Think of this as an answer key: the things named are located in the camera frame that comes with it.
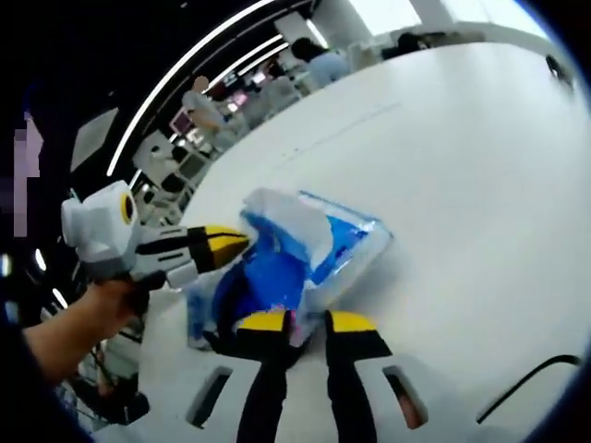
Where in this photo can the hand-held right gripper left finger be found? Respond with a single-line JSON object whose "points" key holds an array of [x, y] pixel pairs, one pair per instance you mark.
{"points": [[268, 341]]}

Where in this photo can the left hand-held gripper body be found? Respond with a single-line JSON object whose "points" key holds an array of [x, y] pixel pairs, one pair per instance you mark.
{"points": [[99, 221]]}

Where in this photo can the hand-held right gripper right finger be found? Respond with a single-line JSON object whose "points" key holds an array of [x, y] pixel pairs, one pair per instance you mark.
{"points": [[351, 341]]}

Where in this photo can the blue mouse pad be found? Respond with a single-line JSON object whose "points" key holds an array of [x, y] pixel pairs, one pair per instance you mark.
{"points": [[263, 286]]}

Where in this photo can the blue patterned packet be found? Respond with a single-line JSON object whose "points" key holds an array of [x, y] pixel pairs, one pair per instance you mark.
{"points": [[351, 235]]}

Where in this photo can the person's left hand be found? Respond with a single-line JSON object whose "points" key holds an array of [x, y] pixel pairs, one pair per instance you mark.
{"points": [[113, 307]]}

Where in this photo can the ceiling air conditioner panel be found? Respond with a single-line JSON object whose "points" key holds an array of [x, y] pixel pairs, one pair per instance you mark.
{"points": [[94, 138]]}

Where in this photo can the ceiling light strip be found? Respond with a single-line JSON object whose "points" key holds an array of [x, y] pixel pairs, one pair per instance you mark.
{"points": [[157, 90]]}

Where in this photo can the dark object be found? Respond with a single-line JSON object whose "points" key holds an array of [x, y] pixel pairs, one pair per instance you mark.
{"points": [[556, 70]]}

